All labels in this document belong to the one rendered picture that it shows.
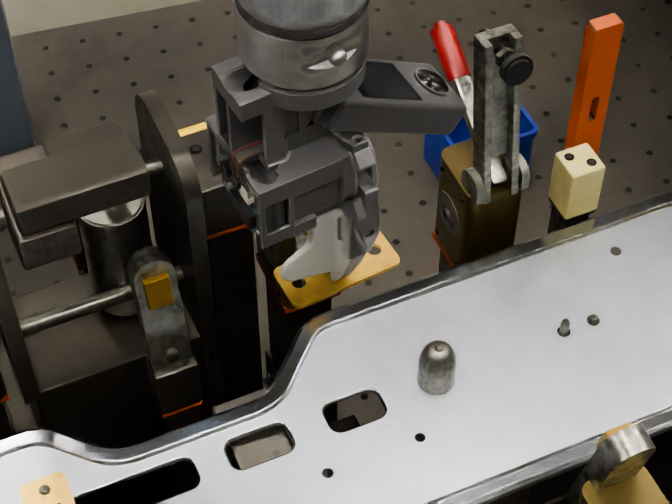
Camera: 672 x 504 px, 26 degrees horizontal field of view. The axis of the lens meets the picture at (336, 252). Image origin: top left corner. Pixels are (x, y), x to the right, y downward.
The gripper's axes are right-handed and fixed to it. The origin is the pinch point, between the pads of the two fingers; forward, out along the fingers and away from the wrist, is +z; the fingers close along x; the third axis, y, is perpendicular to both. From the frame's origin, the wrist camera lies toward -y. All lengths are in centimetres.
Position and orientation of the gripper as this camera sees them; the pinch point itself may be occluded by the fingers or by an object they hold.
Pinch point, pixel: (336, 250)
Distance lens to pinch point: 99.6
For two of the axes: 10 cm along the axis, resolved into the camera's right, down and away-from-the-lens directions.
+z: 0.0, 6.1, 7.9
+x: 4.9, 6.9, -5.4
